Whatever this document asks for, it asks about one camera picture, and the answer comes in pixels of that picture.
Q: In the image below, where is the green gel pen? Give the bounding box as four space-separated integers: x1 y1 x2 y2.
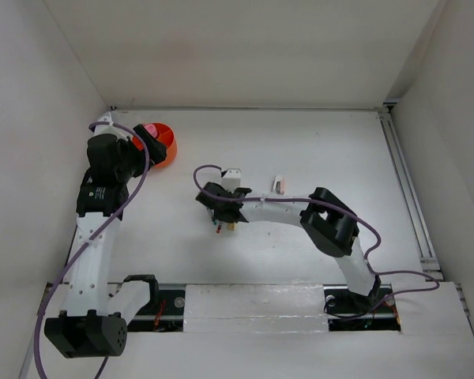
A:
207 208 218 227

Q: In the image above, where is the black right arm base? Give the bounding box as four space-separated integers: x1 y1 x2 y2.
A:
323 284 401 332

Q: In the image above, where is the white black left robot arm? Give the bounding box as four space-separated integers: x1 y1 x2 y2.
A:
44 122 167 358

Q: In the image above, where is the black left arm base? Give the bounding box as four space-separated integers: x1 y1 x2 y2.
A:
107 275 186 333

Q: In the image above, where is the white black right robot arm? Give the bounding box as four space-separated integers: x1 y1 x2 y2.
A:
195 182 381 311

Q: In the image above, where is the orange ribbed round container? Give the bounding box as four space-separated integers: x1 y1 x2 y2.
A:
153 122 178 169

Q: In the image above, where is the pink beige stapler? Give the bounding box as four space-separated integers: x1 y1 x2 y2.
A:
273 175 285 195

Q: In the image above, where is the white foam block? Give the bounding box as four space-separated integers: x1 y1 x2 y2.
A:
183 284 329 334

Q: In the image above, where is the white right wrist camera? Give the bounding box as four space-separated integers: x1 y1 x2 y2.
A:
220 168 242 192

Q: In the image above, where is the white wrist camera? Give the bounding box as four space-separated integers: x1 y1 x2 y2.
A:
220 168 242 192
93 111 130 140

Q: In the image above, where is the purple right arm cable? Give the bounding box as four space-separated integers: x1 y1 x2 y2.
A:
192 163 442 317

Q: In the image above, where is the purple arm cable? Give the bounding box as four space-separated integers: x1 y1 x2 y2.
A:
192 163 442 317
33 122 149 379

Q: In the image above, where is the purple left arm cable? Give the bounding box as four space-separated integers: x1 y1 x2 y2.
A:
33 122 149 379

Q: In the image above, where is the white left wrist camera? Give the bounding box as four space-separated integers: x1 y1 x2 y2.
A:
93 111 130 140

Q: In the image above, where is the aluminium side rail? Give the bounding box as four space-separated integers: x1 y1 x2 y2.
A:
382 103 471 317

